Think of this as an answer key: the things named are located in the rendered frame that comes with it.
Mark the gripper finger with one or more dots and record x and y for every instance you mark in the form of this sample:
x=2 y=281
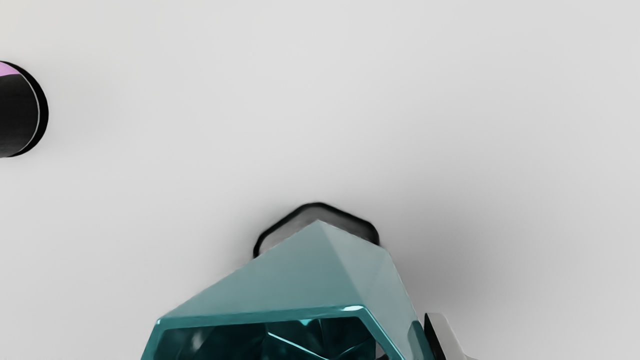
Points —
x=445 y=340

